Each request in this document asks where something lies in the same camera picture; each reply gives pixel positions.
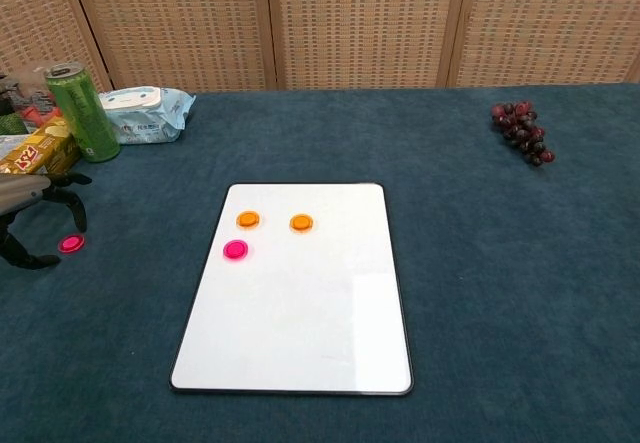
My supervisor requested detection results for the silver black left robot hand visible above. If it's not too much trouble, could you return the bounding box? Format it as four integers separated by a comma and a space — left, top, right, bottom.
0, 171, 94, 270

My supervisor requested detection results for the orange disc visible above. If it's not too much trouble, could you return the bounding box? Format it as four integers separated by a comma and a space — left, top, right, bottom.
235, 210, 262, 232
289, 212, 315, 235

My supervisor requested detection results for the white rectangular board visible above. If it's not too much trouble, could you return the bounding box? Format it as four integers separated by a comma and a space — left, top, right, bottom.
168, 182, 415, 397

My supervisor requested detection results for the gold snack bag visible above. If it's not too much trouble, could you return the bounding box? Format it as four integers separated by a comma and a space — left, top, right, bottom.
0, 115, 82, 177

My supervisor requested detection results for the white spout pouch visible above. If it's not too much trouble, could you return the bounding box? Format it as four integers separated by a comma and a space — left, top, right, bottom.
0, 134, 34, 160

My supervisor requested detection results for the green drink can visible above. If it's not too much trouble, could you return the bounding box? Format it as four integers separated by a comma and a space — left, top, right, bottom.
44, 62, 122, 164

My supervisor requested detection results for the light blue wet wipes pack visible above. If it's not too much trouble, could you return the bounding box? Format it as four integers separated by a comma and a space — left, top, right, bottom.
97, 86, 197, 146

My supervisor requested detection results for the bamboo folding screen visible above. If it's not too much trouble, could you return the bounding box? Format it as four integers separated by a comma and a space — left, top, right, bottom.
0, 0, 640, 95

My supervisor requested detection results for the blue table mat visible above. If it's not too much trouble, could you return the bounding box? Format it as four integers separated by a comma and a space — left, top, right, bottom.
0, 81, 640, 443

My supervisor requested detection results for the dark red grape bunch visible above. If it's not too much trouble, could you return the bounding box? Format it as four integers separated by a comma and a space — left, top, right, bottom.
490, 101, 557, 167

